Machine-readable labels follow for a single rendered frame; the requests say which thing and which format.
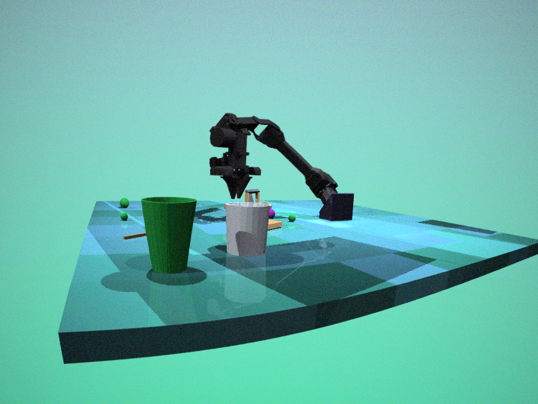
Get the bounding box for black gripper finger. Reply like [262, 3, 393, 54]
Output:
[220, 176, 240, 199]
[236, 177, 252, 199]

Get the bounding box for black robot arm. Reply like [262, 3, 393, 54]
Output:
[209, 113, 338, 204]

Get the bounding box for dark green cup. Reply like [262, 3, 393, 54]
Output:
[141, 197, 197, 274]

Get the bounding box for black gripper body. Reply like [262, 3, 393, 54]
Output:
[210, 148, 261, 177]

